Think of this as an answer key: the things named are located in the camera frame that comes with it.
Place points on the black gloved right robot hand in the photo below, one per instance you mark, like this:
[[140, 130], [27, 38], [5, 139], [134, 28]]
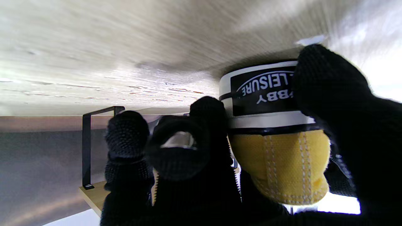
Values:
[[188, 188]]

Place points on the yellow canvas sneaker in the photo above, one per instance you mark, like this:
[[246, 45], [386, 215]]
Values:
[[282, 157]]

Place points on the small wooden black-legged table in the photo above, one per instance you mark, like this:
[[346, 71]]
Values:
[[85, 141]]

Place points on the brown leather sofa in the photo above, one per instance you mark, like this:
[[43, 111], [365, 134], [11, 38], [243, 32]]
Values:
[[40, 163]]

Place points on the white paper scrap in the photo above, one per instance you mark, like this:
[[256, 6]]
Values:
[[310, 40]]

